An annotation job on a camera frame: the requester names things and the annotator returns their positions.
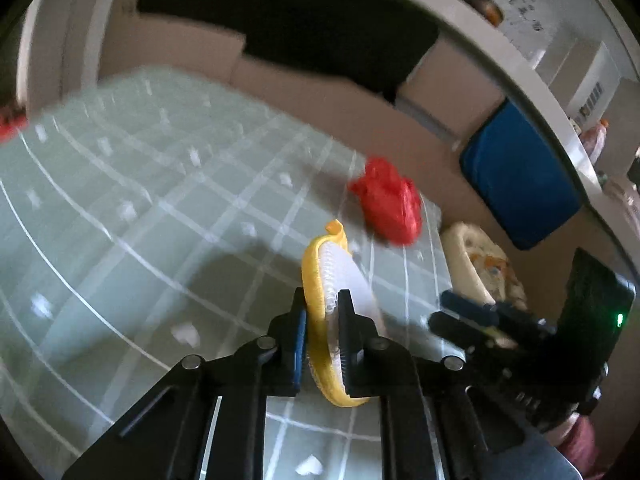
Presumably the small brown cardboard panel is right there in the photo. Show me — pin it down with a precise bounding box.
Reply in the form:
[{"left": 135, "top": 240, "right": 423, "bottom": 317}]
[{"left": 407, "top": 40, "right": 506, "bottom": 117}]

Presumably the blue towel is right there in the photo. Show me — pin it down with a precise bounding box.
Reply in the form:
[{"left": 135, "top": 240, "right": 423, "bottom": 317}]
[{"left": 459, "top": 100, "right": 583, "bottom": 251}]

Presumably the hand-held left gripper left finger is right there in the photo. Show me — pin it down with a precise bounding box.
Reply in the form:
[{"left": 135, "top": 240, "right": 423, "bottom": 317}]
[{"left": 60, "top": 290, "right": 307, "bottom": 480}]

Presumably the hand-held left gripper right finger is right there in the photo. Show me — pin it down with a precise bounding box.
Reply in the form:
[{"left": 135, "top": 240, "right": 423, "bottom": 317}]
[{"left": 337, "top": 290, "right": 586, "bottom": 480}]

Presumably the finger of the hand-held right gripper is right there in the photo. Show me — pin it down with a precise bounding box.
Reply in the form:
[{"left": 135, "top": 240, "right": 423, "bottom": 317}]
[
  {"left": 440, "top": 290, "right": 501, "bottom": 326},
  {"left": 429, "top": 311, "right": 501, "bottom": 353}
]

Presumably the green checked tablecloth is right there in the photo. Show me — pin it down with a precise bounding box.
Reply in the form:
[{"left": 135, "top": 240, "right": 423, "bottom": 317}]
[{"left": 0, "top": 65, "right": 451, "bottom": 480}]

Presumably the red plastic bag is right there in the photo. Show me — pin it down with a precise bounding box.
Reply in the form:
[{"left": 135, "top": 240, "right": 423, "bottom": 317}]
[{"left": 348, "top": 156, "right": 423, "bottom": 247}]

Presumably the trash bin with yellow bag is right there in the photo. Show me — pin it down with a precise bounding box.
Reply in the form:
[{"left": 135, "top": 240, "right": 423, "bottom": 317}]
[{"left": 440, "top": 222, "right": 527, "bottom": 311}]

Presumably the large brown cardboard panel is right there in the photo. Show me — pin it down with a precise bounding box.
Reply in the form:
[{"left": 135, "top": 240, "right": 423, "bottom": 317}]
[{"left": 97, "top": 0, "right": 471, "bottom": 211}]

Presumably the person's right forearm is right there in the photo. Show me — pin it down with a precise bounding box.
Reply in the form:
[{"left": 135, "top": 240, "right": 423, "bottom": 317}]
[{"left": 555, "top": 405, "right": 601, "bottom": 478}]

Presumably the yellow and white packet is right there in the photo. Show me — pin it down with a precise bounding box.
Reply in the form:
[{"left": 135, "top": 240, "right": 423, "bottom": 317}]
[{"left": 301, "top": 220, "right": 383, "bottom": 407}]

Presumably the clear bottle with orange cap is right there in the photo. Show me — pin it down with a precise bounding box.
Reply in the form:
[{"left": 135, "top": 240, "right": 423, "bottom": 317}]
[{"left": 582, "top": 119, "right": 610, "bottom": 161}]

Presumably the black cloth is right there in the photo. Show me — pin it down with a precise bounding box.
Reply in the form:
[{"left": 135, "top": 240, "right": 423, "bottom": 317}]
[{"left": 137, "top": 0, "right": 441, "bottom": 103}]

